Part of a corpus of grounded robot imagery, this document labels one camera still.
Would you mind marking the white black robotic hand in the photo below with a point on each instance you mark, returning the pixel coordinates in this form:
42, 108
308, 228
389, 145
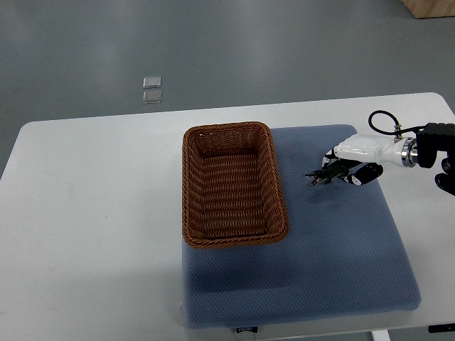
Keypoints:
371, 151

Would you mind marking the dark toy crocodile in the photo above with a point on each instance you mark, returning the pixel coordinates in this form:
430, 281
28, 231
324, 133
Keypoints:
336, 169

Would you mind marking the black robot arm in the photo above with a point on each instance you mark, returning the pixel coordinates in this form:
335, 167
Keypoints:
422, 150

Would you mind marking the brown wicker basket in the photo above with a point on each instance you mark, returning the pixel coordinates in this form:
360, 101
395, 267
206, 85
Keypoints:
231, 187

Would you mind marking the blue foam cushion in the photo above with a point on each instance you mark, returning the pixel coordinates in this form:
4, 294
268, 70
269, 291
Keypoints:
342, 255

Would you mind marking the wooden box corner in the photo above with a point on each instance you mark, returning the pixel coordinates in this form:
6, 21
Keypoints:
430, 8

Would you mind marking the black table control panel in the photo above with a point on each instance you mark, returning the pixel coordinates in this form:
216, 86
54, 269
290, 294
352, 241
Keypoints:
450, 327

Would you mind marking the upper floor outlet plate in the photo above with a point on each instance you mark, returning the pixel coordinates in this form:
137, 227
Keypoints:
151, 82

